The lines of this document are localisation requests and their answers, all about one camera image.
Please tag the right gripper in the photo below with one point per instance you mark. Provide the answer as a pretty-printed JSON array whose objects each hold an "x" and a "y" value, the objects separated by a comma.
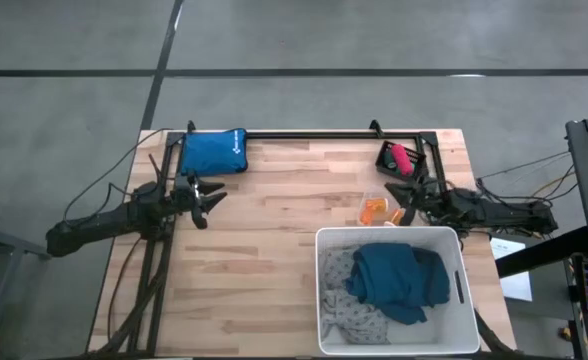
[{"x": 429, "y": 202}]

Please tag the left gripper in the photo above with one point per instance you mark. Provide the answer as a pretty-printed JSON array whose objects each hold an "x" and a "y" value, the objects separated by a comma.
[{"x": 186, "y": 197}]

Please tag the red bandage roll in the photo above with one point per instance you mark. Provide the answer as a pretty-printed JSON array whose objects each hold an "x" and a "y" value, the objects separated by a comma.
[{"x": 403, "y": 160}]

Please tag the dark blue scrub cloth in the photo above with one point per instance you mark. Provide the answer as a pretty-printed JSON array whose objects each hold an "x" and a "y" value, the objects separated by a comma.
[{"x": 394, "y": 280}]

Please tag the grey patterned gown cloth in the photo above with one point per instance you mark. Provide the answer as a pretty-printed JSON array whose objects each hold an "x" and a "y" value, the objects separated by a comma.
[{"x": 354, "y": 320}]

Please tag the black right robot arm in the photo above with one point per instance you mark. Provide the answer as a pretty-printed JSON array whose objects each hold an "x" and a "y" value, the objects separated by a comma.
[{"x": 499, "y": 215}]

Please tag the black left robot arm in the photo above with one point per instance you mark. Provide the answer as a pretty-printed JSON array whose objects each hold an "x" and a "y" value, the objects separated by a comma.
[{"x": 99, "y": 222}]

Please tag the small black mesh basket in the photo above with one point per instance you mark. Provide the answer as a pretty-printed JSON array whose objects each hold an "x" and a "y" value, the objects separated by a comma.
[{"x": 419, "y": 160}]

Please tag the large white woven-texture bin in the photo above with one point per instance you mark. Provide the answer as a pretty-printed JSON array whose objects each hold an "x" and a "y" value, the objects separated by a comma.
[{"x": 454, "y": 330}]

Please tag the clear plastic container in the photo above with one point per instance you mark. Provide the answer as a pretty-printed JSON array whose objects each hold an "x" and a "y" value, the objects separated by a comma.
[{"x": 396, "y": 200}]

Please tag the blue first aid pouch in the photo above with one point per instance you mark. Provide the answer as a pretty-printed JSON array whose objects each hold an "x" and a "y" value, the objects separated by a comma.
[{"x": 214, "y": 152}]

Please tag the white paper sheet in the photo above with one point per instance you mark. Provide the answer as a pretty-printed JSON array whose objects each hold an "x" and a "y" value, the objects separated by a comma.
[{"x": 516, "y": 287}]

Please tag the black stand bar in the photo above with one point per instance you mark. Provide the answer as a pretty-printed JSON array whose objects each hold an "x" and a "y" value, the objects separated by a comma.
[{"x": 539, "y": 252}]

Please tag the small yellow object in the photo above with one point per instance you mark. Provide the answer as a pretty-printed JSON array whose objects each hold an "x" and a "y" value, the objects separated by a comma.
[{"x": 566, "y": 334}]

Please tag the grey metal stand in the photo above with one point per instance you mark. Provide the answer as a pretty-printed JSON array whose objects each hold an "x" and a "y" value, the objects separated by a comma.
[{"x": 9, "y": 245}]

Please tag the black frame clamp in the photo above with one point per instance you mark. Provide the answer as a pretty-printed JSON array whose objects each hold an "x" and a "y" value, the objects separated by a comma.
[
  {"x": 191, "y": 126},
  {"x": 375, "y": 129}
]

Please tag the black table frame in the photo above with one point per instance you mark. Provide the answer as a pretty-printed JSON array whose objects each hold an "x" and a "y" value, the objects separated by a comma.
[{"x": 324, "y": 134}]

